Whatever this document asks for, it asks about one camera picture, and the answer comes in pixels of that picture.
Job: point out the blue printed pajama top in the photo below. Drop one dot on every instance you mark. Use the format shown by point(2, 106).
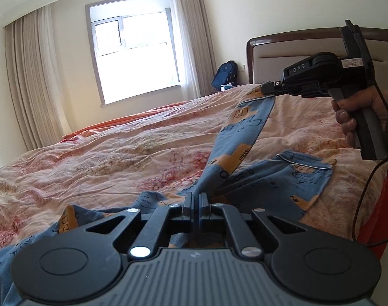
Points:
point(276, 185)

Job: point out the person's right hand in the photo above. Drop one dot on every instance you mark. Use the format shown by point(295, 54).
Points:
point(344, 119)

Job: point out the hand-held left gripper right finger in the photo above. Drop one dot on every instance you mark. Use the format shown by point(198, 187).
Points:
point(203, 210)

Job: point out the white framed window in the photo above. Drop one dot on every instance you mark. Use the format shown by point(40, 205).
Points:
point(133, 47)

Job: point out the beige curtain with white sheer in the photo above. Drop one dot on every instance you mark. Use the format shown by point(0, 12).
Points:
point(190, 38)

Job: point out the blue backpack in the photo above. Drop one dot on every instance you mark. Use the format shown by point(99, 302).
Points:
point(224, 73)

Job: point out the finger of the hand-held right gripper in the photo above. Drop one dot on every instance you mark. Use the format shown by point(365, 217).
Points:
point(270, 88)

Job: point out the blue printed pants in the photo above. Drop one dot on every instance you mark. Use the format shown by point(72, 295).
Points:
point(238, 134)

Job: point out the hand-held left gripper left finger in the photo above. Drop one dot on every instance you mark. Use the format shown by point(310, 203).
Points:
point(188, 210)

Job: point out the brown padded headboard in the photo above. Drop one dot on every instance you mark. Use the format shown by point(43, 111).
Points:
point(276, 60)

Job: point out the pink floral blanket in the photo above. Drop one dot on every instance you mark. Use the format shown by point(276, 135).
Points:
point(117, 153)

